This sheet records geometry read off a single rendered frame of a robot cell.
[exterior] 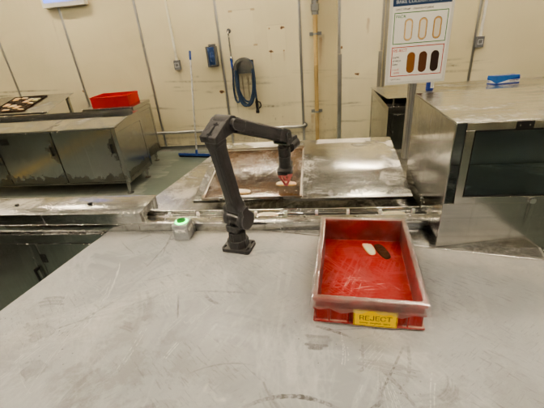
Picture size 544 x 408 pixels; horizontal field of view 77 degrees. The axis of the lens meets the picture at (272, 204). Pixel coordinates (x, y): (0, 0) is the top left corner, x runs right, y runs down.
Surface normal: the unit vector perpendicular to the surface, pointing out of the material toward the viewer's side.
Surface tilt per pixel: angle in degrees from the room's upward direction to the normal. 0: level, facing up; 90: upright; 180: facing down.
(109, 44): 90
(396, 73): 90
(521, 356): 0
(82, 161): 90
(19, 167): 90
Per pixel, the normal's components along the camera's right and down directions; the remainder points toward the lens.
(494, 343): -0.08, -0.88
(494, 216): -0.11, 0.46
